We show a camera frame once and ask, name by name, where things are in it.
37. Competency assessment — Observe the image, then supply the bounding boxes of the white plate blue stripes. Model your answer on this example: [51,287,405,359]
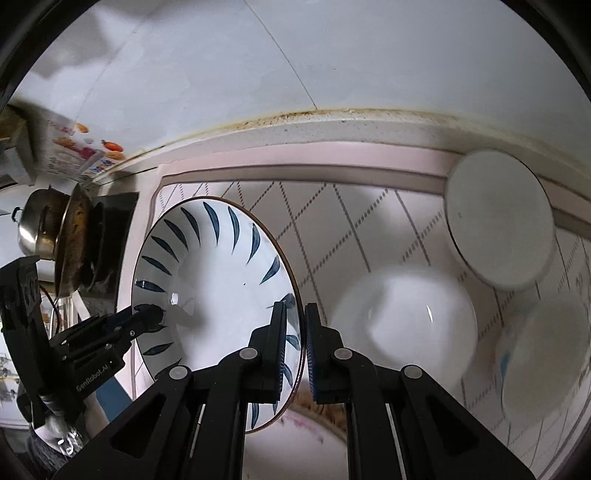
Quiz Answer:
[131,196,304,432]

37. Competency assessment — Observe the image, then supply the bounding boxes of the white bowl pastel flowers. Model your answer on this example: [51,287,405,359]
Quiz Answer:
[494,293,590,427]

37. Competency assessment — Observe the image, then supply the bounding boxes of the white gloved left hand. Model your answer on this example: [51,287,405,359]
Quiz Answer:
[33,393,108,458]

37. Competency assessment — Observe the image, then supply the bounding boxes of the white plate pink flowers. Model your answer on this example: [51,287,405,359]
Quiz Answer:
[242,410,349,479]

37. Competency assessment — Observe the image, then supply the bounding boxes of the white bowl red flowers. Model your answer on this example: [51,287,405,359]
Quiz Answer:
[329,266,478,392]

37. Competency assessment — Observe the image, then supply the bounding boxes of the black induction cooktop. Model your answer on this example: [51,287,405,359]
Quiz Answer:
[77,192,138,317]

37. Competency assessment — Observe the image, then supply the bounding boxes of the steel pot with lid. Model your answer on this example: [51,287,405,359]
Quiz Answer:
[11,186,69,260]

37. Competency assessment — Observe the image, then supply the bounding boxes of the colourful fruit sticker poster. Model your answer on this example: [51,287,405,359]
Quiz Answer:
[39,115,127,182]

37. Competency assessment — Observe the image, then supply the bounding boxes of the patterned pink table mat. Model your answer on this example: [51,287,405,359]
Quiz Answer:
[121,144,590,479]

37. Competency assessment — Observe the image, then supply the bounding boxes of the white bowl black rim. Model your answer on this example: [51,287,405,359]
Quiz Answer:
[444,149,555,291]

